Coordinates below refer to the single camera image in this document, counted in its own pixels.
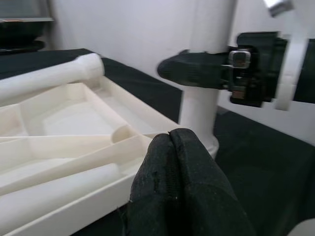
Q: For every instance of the black tablecloth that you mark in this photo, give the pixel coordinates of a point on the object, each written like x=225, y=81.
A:
x=258, y=159

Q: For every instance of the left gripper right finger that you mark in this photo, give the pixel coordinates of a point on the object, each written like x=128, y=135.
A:
x=209, y=196

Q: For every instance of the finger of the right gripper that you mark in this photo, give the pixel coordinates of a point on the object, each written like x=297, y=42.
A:
x=194, y=68

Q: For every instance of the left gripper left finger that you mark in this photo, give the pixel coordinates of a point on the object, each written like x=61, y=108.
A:
x=152, y=186

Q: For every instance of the white plastic table top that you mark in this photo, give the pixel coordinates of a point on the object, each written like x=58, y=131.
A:
x=73, y=118

